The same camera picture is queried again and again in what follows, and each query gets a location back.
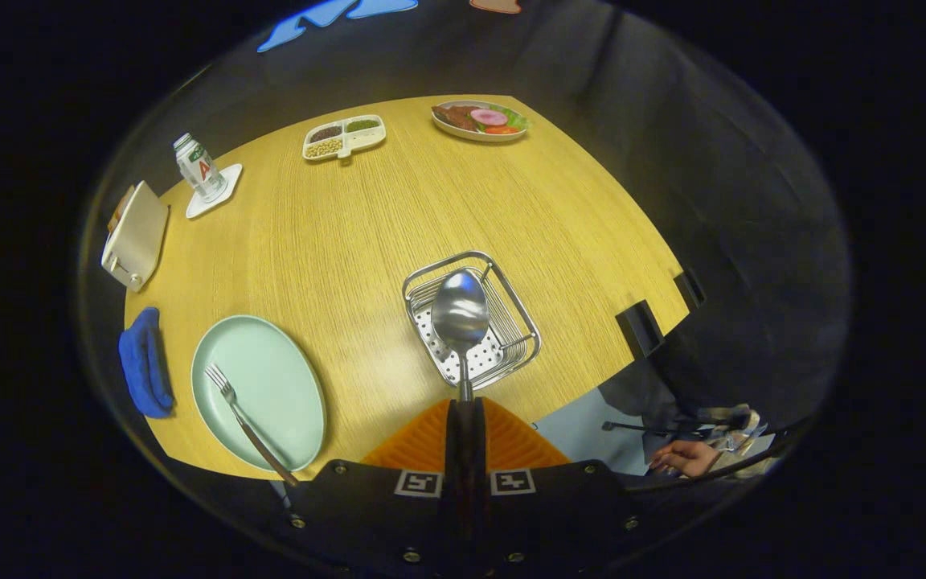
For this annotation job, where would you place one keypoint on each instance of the white plate of food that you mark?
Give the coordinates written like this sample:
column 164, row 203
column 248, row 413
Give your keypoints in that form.
column 479, row 121

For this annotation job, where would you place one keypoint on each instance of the white square coaster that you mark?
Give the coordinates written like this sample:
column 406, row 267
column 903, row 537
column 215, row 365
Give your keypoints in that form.
column 228, row 183

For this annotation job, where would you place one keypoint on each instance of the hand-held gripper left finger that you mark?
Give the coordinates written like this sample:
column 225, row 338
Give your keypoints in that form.
column 453, row 450

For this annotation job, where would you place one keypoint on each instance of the white labelled bottle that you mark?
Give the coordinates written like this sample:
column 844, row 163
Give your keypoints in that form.
column 199, row 169

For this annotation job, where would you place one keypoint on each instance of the blue towel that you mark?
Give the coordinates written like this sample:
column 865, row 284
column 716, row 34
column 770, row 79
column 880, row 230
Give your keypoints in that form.
column 145, row 362

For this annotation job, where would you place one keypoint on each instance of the pale green plate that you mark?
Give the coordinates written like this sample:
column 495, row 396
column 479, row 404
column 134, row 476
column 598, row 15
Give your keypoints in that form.
column 270, row 378

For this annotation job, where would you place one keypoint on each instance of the black table clamp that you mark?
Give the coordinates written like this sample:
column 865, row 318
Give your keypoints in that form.
column 690, row 288
column 640, row 328

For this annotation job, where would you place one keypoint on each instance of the white divided dish with beans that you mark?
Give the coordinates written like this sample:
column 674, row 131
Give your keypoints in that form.
column 344, row 137

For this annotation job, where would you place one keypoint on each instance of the white toaster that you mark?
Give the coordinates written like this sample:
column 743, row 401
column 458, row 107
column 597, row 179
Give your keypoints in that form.
column 137, row 237

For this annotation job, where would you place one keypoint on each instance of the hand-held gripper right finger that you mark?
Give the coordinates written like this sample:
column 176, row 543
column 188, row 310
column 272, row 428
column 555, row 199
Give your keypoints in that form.
column 475, row 450

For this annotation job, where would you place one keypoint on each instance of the brown toast slice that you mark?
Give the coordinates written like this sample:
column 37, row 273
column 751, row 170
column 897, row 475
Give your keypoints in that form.
column 120, row 211

